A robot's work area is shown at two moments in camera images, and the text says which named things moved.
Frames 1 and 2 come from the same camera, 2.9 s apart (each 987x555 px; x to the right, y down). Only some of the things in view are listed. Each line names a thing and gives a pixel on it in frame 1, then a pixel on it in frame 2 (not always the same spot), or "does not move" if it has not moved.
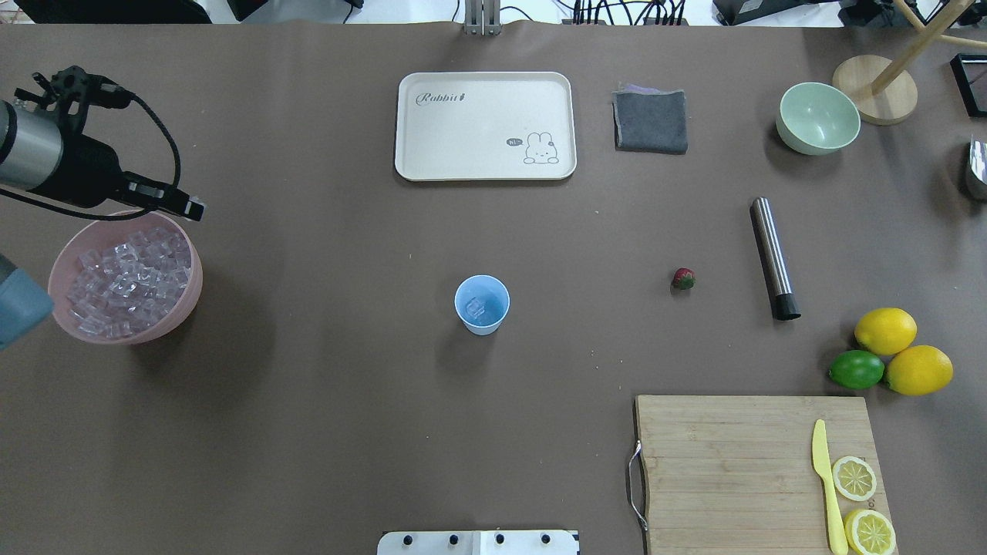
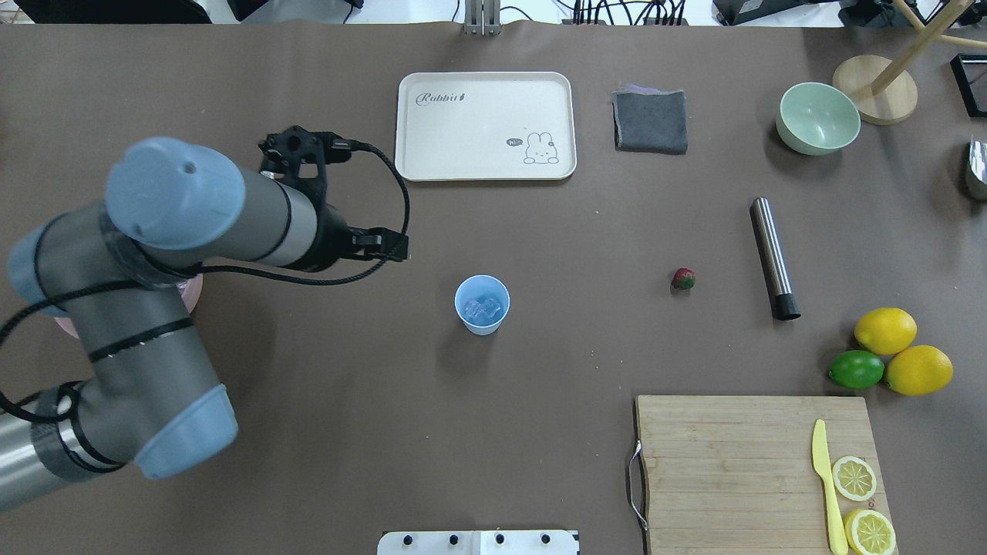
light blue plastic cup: (482, 302) does not move
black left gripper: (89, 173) -> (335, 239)
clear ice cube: (476, 307) does not move
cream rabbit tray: (485, 126) does not move
